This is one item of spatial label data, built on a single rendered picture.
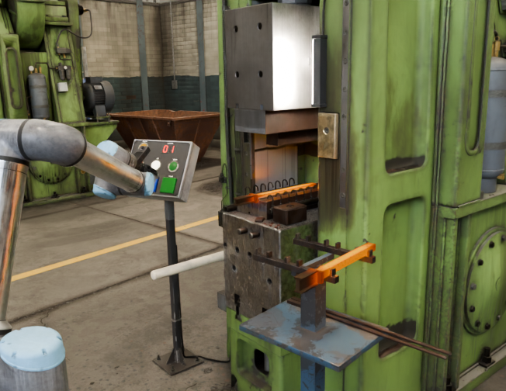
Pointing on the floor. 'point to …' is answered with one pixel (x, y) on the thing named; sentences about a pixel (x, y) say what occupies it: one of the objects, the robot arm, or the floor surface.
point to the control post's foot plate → (167, 362)
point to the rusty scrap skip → (168, 126)
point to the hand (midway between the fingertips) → (156, 175)
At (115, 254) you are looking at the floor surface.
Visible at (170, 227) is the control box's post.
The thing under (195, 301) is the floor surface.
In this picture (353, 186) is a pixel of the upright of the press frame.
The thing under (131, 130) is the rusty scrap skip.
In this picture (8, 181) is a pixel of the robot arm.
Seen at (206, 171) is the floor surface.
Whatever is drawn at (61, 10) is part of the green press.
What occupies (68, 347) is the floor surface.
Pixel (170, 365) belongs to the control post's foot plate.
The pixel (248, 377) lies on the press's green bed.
